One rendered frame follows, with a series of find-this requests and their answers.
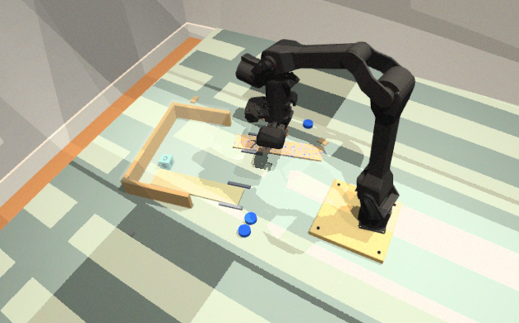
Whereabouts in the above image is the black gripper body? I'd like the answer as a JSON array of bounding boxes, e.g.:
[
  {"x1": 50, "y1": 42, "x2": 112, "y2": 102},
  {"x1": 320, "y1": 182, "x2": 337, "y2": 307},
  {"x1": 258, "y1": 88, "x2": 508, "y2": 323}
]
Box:
[{"x1": 257, "y1": 91, "x2": 298, "y2": 149}]

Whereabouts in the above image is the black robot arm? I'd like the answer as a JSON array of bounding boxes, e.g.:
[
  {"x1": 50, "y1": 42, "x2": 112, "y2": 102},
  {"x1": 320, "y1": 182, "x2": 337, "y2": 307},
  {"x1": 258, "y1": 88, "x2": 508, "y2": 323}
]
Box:
[{"x1": 235, "y1": 39, "x2": 415, "y2": 234}]

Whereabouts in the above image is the blue cylinder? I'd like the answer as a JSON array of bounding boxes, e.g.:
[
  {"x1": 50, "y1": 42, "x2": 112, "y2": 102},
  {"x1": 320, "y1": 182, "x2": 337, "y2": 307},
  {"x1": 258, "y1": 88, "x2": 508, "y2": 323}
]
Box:
[
  {"x1": 244, "y1": 212, "x2": 257, "y2": 225},
  {"x1": 238, "y1": 224, "x2": 251, "y2": 237},
  {"x1": 303, "y1": 119, "x2": 313, "y2": 129}
]

